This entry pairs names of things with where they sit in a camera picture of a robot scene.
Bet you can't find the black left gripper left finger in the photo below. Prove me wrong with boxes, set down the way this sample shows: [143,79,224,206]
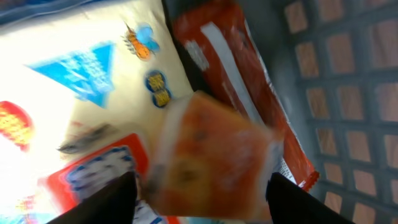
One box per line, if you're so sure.
[49,172,137,224]

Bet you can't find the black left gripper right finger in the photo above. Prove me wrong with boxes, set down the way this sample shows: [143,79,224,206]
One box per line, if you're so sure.
[266,172,353,224]

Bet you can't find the large white snack bag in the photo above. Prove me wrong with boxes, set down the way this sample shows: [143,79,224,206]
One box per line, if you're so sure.
[1,0,192,223]

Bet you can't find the dark grey plastic basket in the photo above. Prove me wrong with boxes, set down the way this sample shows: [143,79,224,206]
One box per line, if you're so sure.
[164,0,397,223]

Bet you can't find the red snack packet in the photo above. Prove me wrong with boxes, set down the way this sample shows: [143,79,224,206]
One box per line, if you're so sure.
[173,1,320,191]

